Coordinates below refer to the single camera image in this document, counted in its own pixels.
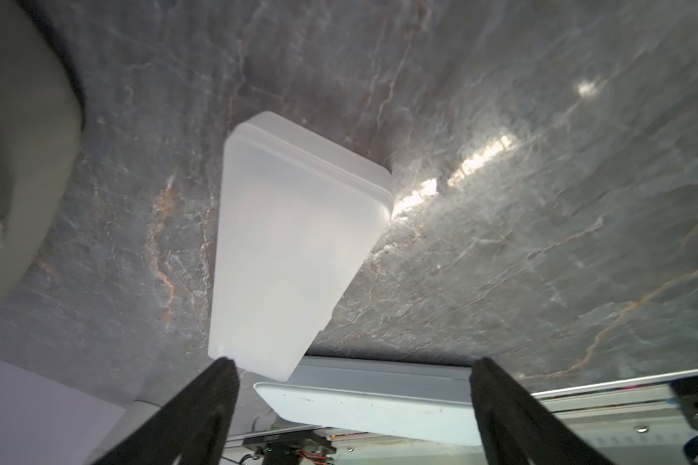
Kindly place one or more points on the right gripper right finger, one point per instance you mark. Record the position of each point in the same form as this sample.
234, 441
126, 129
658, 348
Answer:
515, 428

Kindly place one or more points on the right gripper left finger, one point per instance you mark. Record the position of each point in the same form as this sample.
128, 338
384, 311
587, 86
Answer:
191, 429

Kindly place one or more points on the olive green storage box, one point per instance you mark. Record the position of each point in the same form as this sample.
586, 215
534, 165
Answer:
42, 114

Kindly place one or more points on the translucent pencil case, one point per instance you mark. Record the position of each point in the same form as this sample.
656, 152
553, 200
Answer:
298, 216

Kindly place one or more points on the aluminium rail frame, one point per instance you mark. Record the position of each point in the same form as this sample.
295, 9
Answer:
632, 421

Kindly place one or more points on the large pale blue case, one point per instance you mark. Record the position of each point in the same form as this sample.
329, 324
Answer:
406, 400

